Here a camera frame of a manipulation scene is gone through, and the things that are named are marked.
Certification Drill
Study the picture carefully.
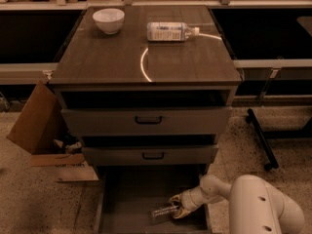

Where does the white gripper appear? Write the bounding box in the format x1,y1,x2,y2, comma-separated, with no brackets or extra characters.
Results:
169,186,207,219

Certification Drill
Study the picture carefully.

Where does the clear water bottle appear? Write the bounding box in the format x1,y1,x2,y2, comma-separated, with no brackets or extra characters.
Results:
151,203,179,219

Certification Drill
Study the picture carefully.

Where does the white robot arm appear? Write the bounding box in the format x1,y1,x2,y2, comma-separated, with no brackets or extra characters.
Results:
170,175,305,234

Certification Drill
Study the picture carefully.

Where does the middle grey drawer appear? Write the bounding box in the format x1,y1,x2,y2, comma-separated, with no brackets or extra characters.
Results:
83,145,218,166

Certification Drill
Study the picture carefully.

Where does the grey drawer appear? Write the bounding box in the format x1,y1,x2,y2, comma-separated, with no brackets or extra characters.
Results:
83,145,218,166
61,106,232,137

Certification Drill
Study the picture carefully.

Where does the open bottom drawer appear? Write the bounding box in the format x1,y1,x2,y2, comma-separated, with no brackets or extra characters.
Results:
94,165,212,234

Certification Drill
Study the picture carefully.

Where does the top grey drawer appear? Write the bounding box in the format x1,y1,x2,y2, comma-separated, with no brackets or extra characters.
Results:
61,106,232,137

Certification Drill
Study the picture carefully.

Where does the dark grey drawer cabinet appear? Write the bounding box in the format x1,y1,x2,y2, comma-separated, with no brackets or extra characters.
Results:
49,5,244,234

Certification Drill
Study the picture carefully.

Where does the labelled plastic bottle on counter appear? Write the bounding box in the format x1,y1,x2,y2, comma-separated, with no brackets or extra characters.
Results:
147,21,200,42

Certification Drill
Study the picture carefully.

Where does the black wheeled stand leg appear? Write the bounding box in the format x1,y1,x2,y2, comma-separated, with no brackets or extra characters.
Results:
246,108,279,171

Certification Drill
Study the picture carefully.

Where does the brown cardboard box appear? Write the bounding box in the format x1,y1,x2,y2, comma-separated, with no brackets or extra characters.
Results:
7,81,98,182

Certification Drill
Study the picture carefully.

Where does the white ceramic bowl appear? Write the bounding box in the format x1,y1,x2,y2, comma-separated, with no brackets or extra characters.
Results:
93,8,125,34

